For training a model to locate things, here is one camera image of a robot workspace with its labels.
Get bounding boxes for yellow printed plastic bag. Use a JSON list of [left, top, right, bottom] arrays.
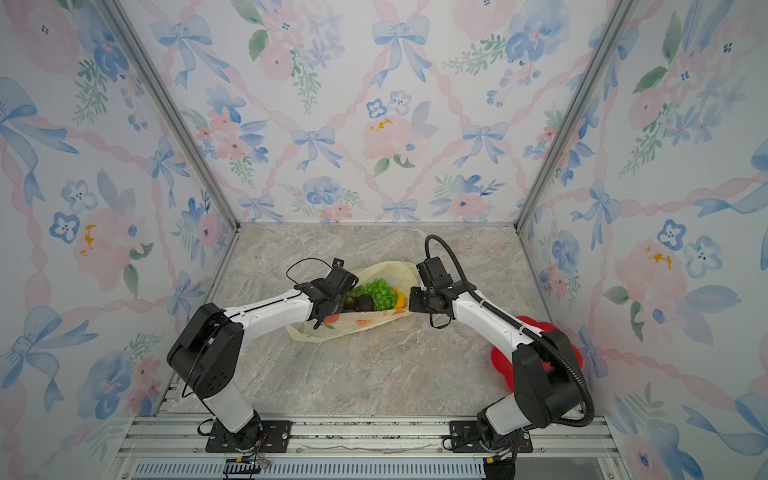
[[285, 261, 420, 343]]

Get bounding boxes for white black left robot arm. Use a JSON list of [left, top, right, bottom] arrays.
[[167, 265, 358, 434]]

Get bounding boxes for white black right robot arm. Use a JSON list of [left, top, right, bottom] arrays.
[[408, 257, 594, 438]]

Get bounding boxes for yellow banana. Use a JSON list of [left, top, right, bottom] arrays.
[[393, 287, 407, 310]]

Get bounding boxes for green grape bunch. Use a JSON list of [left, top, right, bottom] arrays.
[[346, 278, 396, 311]]

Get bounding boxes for dark avocado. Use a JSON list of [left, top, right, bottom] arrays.
[[353, 294, 376, 312]]

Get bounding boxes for red flower-shaped plate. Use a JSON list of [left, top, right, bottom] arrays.
[[490, 316, 584, 392]]

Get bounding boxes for black corrugated cable conduit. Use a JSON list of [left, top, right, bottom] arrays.
[[424, 234, 596, 428]]

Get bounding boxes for aluminium corner post right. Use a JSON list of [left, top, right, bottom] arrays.
[[515, 0, 637, 232]]

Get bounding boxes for aluminium corner post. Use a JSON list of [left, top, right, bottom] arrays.
[[515, 0, 637, 232], [95, 0, 241, 232]]

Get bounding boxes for thin black left cable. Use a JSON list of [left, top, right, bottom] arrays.
[[285, 257, 334, 286]]

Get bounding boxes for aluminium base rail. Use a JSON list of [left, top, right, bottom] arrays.
[[106, 414, 629, 479]]

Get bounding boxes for aluminium corner post left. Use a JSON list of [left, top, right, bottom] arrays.
[[95, 0, 241, 232]]

